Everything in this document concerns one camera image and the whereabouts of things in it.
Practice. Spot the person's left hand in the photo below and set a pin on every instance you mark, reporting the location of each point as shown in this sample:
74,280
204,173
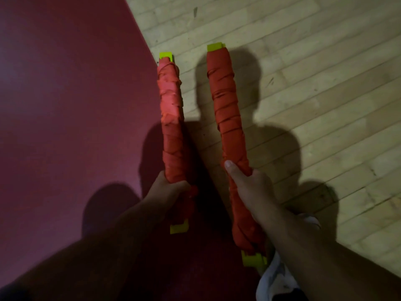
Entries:
166,194

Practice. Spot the person's right hand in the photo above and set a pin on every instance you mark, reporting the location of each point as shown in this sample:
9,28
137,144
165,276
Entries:
257,194

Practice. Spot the person's left forearm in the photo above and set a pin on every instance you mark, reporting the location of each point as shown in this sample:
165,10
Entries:
87,260

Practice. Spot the person's right forearm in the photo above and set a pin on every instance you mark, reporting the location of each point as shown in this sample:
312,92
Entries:
329,266

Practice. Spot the white left shoe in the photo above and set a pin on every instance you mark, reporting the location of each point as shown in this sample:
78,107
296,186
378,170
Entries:
275,279

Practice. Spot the black left trouser leg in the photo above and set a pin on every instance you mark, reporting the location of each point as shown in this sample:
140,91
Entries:
291,296

